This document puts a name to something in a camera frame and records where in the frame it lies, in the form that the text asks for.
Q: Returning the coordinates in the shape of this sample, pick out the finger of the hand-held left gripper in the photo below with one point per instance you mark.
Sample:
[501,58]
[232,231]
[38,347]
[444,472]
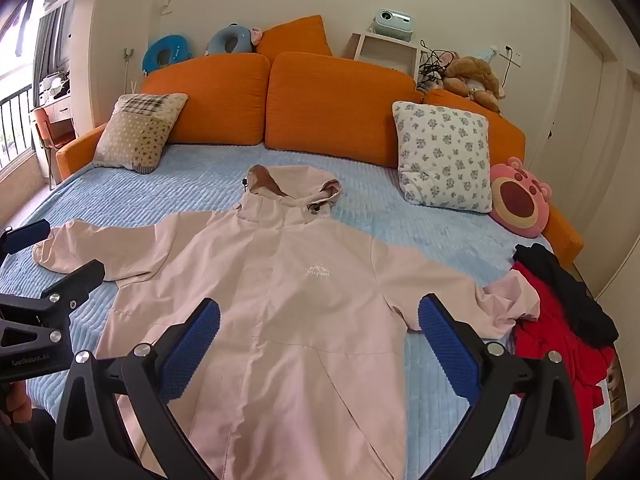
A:
[30,234]
[80,280]

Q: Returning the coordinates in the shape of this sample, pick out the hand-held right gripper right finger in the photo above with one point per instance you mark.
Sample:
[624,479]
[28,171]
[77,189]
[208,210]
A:
[450,350]

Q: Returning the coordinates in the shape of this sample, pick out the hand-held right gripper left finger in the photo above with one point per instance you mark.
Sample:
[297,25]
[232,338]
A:
[192,350]

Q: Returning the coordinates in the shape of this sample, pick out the pink hooded jacket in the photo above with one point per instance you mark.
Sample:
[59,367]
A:
[300,310]

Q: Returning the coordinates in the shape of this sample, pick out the person's left hand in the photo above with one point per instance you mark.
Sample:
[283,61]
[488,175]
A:
[17,402]

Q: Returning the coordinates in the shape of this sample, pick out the red jacket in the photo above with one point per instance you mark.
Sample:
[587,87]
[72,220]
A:
[550,345]

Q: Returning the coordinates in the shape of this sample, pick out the orange chair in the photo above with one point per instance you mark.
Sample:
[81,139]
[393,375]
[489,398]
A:
[42,125]

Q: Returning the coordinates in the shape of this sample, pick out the black balcony railing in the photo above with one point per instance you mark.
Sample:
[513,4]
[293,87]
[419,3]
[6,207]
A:
[12,125]

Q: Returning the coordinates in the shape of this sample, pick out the white desk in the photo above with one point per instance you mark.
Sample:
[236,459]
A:
[62,110]

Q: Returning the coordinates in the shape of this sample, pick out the black garment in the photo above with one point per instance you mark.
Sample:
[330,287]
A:
[585,305]

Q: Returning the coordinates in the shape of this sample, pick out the beige patchwork pillow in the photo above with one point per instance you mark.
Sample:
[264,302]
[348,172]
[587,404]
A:
[135,135]

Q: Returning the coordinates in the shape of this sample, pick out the light blue quilted blanket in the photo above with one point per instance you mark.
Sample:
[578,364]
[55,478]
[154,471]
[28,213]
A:
[375,220]

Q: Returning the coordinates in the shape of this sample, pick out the pink bear plush cushion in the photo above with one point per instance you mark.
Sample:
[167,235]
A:
[520,200]

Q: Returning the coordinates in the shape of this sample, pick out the white floral pillow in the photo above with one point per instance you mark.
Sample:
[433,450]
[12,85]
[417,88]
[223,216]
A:
[440,160]

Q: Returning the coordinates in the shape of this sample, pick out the grey curtain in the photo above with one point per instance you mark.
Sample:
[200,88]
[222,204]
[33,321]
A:
[50,35]

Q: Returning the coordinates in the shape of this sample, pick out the bright blue neck pillow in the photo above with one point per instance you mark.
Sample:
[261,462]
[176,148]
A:
[152,57]

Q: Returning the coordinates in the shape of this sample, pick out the large orange back cushion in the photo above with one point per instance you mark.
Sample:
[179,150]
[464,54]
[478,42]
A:
[210,95]
[340,110]

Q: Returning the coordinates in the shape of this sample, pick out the cream door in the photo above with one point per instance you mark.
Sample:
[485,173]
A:
[575,125]

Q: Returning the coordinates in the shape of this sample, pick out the grey-blue neck pillow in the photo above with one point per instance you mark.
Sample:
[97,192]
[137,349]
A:
[217,42]

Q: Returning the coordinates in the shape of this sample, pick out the brown teddy bear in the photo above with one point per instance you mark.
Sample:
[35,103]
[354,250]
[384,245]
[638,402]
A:
[465,67]

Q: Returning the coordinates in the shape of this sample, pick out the white shelf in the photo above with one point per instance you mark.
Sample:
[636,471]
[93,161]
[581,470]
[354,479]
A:
[360,42]

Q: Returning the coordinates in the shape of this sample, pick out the small orange cushion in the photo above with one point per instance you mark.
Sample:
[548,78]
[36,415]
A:
[295,40]

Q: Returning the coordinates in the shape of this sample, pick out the pale green projector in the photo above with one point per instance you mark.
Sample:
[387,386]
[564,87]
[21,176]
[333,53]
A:
[392,22]

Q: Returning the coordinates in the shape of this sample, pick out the wall hook with stick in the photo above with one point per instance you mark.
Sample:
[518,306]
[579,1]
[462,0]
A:
[129,60]

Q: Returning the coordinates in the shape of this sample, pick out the white wall switch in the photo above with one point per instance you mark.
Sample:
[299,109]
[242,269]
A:
[166,7]

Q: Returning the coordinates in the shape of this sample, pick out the white wall socket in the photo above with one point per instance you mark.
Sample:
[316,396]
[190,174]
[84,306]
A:
[512,57]

